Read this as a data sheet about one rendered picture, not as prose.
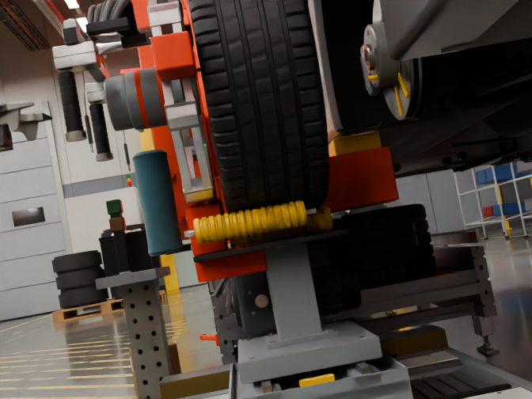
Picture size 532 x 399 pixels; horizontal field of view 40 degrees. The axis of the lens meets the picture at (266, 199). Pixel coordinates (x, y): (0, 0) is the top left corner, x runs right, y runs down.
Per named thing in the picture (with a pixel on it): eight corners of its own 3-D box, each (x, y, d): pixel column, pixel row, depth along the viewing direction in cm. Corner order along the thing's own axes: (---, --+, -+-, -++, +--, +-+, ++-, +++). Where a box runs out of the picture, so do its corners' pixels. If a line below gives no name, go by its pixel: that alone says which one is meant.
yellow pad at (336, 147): (381, 147, 219) (378, 131, 220) (336, 155, 219) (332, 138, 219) (373, 153, 233) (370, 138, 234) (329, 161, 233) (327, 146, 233)
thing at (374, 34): (431, 73, 156) (394, -48, 168) (396, 79, 156) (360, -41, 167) (408, 140, 186) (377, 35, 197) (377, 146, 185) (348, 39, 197)
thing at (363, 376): (416, 409, 146) (406, 360, 146) (235, 445, 144) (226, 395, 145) (370, 370, 196) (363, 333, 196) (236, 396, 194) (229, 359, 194)
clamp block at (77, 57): (97, 62, 157) (93, 38, 158) (55, 69, 157) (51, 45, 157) (101, 68, 162) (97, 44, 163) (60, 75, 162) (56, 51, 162)
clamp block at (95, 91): (122, 96, 191) (119, 76, 191) (87, 102, 191) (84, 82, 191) (125, 100, 196) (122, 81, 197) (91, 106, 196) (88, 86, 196)
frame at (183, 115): (212, 191, 148) (165, -68, 152) (180, 197, 148) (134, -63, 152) (219, 208, 203) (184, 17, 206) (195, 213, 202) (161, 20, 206)
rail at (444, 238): (497, 298, 226) (482, 227, 228) (479, 302, 226) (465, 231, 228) (362, 275, 473) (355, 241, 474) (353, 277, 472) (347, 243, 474)
